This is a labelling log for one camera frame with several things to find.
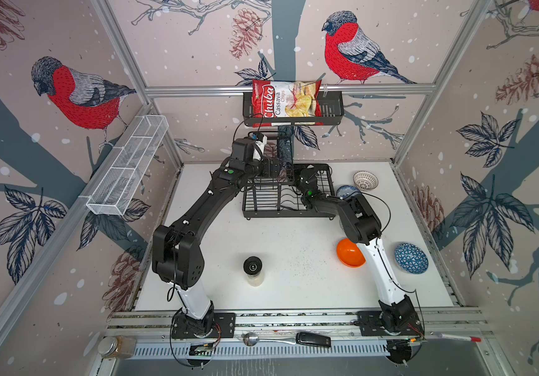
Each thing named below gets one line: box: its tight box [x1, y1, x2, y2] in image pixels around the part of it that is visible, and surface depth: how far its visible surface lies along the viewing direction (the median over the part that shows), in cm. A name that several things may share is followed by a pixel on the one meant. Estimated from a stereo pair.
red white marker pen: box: [436, 332, 482, 343], surface depth 73 cm
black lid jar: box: [242, 255, 265, 288], surface depth 77 cm
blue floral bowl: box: [336, 184, 361, 199], surface depth 106 cm
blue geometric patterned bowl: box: [394, 242, 429, 275], surface depth 87 cm
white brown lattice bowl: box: [353, 170, 380, 192], surface depth 113 cm
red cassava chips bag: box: [251, 79, 324, 128], surface depth 90 cm
